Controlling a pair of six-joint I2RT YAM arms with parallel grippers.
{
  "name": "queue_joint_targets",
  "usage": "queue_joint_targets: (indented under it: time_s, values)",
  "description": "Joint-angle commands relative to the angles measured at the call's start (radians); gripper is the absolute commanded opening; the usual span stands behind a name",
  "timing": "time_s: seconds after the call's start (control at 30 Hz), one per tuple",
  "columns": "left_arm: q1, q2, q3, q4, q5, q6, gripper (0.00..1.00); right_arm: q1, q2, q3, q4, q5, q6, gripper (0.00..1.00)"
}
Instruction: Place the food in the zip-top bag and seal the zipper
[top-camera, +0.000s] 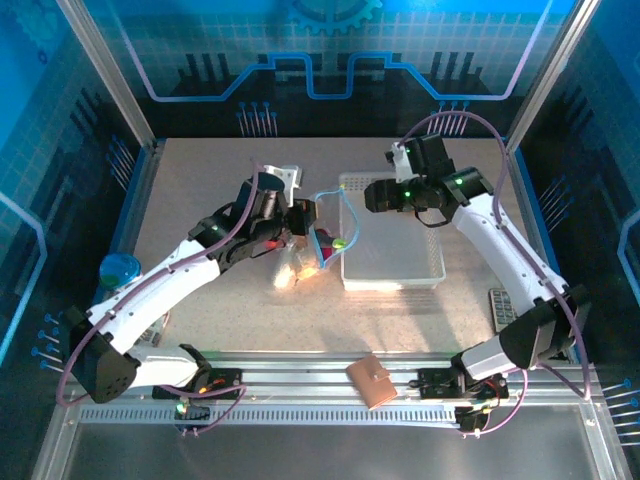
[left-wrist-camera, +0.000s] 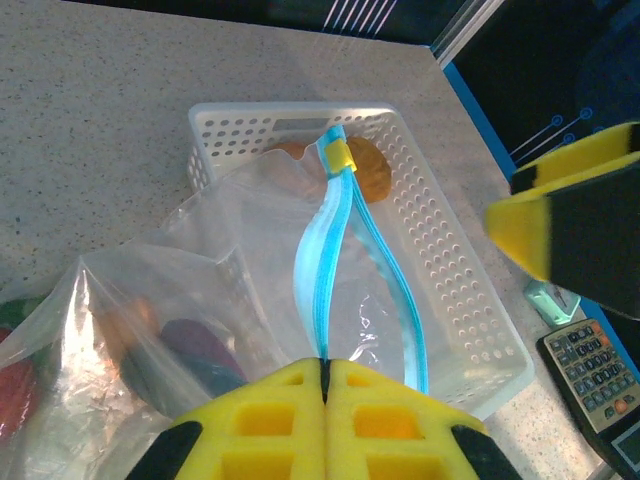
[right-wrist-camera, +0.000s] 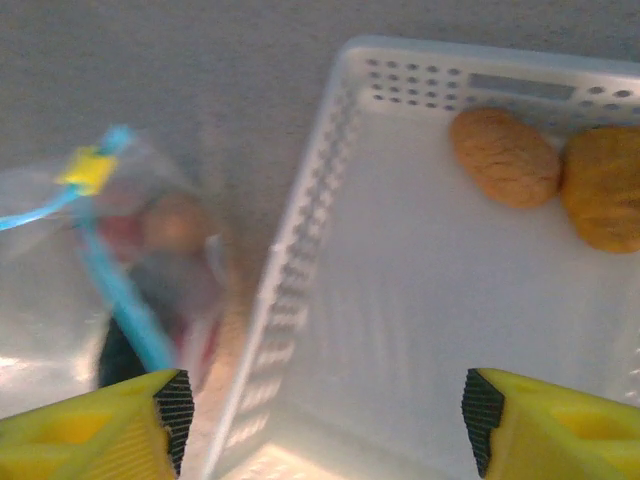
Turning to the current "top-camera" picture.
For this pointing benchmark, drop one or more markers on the clear blue-zipper zip-top bag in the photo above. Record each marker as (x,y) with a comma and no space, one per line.
(300,260)

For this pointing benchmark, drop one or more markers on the green leafy vegetable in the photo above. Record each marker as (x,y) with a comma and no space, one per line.
(338,243)

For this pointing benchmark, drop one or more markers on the white plastic basket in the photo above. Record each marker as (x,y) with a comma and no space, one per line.
(390,250)

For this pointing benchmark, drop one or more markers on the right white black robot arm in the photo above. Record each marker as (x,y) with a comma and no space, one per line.
(505,255)

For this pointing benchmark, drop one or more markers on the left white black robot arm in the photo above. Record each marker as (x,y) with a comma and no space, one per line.
(150,295)

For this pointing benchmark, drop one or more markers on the black calculator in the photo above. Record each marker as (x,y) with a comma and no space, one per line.
(502,310)

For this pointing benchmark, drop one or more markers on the blue round container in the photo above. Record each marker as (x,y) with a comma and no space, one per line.
(120,270)

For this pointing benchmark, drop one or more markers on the brown leather wallet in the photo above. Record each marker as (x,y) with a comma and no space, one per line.
(372,382)

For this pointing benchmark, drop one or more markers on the left black connector box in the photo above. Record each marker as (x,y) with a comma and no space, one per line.
(192,411)

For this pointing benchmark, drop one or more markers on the black connector box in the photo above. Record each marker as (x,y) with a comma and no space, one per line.
(470,420)
(192,411)

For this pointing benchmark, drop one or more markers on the right black connector box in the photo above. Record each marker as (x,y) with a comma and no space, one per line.
(470,420)

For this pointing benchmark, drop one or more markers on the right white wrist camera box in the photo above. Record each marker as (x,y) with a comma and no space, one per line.
(400,160)

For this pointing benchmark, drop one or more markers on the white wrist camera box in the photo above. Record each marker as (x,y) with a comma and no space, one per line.
(400,160)
(282,176)

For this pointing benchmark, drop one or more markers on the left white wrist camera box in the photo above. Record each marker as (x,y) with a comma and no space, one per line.
(282,176)

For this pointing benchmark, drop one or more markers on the right aluminium frame post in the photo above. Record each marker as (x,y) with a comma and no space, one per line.
(547,75)

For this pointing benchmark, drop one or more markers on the aluminium frame post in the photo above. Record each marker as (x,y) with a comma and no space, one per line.
(547,75)
(107,75)

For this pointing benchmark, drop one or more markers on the aluminium front frame rail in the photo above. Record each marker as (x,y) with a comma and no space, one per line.
(310,395)

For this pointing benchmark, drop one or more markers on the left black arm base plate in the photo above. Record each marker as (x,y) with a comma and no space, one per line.
(225,382)

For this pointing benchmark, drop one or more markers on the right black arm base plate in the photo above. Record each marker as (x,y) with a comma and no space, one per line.
(432,385)

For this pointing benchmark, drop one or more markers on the left aluminium frame post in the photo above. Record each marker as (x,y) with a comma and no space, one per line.
(107,75)

